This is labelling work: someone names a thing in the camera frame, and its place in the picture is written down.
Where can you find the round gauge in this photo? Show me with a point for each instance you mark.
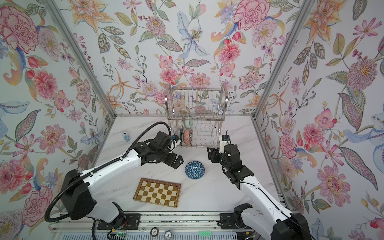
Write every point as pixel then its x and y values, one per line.
pixel 154 232
pixel 168 235

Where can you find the round gauge right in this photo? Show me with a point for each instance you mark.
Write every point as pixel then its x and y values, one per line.
pixel 168 235

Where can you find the blue patterned bowl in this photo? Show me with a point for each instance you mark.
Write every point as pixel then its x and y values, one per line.
pixel 195 170

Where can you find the dark petal pattern bowl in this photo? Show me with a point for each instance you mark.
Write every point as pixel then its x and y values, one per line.
pixel 180 135

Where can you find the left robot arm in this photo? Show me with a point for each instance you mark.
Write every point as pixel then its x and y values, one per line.
pixel 80 200

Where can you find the wooden chessboard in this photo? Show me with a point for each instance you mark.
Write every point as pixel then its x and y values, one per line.
pixel 158 192

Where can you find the steel wire dish rack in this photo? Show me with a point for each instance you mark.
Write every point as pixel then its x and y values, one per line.
pixel 206 107

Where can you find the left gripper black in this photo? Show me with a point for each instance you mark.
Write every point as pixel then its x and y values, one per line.
pixel 177 163

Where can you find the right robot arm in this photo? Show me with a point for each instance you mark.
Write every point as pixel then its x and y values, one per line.
pixel 265 215

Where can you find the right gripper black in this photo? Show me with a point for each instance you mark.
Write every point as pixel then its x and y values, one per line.
pixel 214 156

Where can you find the round gauge left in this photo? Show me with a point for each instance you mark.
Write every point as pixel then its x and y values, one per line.
pixel 154 232

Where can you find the mint green bowl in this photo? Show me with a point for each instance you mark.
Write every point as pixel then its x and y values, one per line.
pixel 188 124

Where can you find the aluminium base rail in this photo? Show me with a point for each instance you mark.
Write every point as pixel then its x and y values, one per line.
pixel 145 221

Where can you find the green connector block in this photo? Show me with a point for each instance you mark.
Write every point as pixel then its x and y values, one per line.
pixel 205 233

